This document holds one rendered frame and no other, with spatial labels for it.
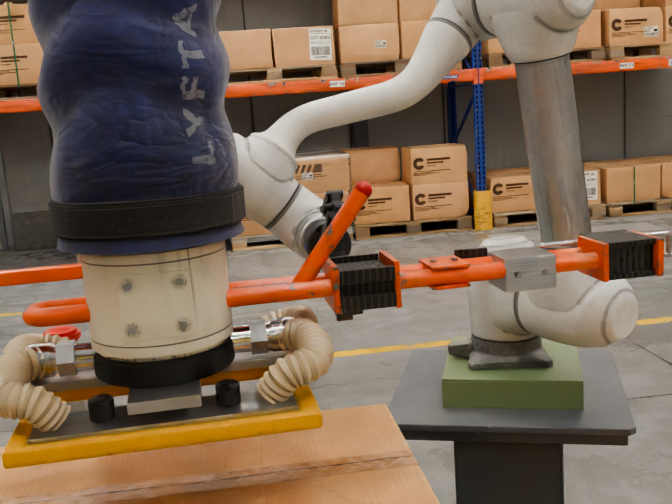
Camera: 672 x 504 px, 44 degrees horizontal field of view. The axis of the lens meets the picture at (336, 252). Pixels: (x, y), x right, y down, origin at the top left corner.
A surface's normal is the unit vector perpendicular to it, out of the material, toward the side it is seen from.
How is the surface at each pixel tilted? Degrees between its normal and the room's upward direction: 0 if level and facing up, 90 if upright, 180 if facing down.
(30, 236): 90
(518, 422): 0
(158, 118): 74
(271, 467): 0
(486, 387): 90
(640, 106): 90
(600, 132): 90
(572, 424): 0
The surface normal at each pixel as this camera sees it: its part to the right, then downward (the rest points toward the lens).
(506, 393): -0.21, 0.19
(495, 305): -0.79, 0.18
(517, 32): -0.70, 0.45
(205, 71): 0.84, 0.11
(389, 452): -0.07, -0.98
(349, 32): 0.04, 0.13
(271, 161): 0.41, -0.16
